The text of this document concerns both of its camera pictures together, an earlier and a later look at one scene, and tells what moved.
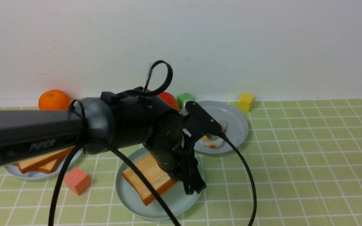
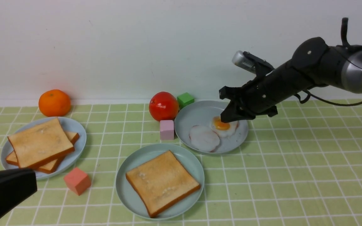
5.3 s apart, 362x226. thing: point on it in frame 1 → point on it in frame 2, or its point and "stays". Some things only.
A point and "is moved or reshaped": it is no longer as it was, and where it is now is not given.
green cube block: (183, 97) stays
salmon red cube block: (77, 181) stays
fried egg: (206, 141) → (223, 129)
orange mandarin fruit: (54, 99) stays
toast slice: (161, 179) is moved or reshaped
